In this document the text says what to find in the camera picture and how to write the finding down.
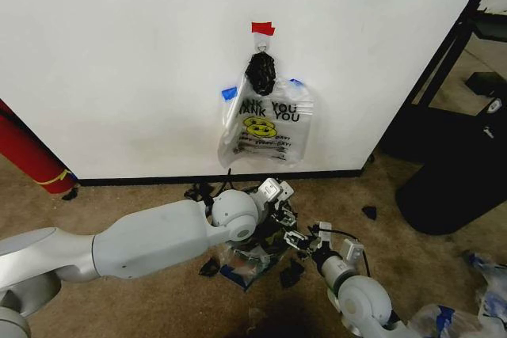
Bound crumpled clear plastic bag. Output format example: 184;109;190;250
463;249;507;321
406;302;507;338

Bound clear bag with rubbish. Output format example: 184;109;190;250
219;230;304;292

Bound red tape strip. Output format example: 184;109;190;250
250;21;276;37

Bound black trash bin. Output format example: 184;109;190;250
395;91;507;236

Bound white wall hook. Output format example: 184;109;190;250
253;34;273;54

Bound red rolled mat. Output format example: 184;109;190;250
0;97;79;196

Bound black crumpled garbage bag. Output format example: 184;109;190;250
244;50;277;96

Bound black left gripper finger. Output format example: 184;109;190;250
273;211;298;230

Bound black metal frame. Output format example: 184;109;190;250
371;0;507;165

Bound black cable bundle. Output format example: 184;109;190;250
183;167;261;207

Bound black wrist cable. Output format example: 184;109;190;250
327;228;372;277

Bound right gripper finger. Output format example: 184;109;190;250
283;230;314;247
293;245;318;261

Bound black box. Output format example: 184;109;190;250
464;71;505;98

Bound clear thank you plastic bag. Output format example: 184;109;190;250
216;73;318;169

